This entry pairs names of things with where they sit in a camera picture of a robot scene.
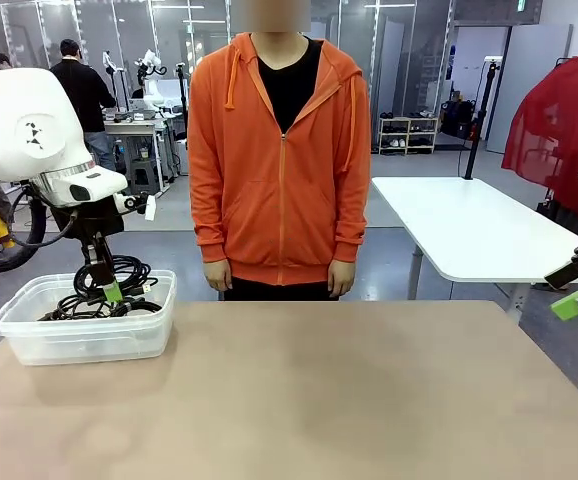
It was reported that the thin black left gripper cable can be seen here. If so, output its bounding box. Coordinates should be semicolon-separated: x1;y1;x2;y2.
8;187;78;249

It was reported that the red sheer cloth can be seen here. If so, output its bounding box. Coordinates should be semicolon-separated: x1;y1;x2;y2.
501;49;578;220

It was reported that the person in black jacket cap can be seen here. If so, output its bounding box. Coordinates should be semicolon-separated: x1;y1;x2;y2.
50;38;118;174

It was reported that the grey plastic stool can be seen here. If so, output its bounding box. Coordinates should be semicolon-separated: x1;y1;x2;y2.
127;159;163;195

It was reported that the black cable silver connector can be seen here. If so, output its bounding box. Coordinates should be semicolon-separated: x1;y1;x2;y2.
73;254;159;307

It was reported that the translucent plastic storage container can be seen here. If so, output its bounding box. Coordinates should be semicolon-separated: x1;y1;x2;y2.
0;269;177;366

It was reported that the white workbench with equipment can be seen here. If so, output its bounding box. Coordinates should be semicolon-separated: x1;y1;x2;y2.
103;112;180;194

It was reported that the black tripod stand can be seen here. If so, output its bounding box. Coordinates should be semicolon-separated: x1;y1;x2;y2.
175;62;190;176
462;57;501;181

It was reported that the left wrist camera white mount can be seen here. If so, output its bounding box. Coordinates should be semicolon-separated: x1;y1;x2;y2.
113;192;158;222

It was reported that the person's left hand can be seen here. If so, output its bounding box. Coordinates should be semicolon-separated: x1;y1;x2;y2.
326;259;356;297

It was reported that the white shoe rack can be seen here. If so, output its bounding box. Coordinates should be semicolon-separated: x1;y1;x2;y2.
377;115;440;156

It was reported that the person in orange hoodie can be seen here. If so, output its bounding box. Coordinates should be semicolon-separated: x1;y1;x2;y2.
187;0;373;302

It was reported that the person's right hand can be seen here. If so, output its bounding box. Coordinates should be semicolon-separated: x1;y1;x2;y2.
203;259;233;291

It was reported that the large white table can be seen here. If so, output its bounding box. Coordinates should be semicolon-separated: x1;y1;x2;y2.
371;176;578;321

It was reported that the person's right forearm orange sleeve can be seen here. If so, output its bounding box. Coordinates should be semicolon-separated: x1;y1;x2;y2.
192;199;231;264

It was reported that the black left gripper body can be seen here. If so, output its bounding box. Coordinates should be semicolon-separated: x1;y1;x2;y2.
48;197;125;241

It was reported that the person's left forearm orange sleeve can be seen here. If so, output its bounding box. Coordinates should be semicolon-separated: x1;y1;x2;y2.
332;199;369;264

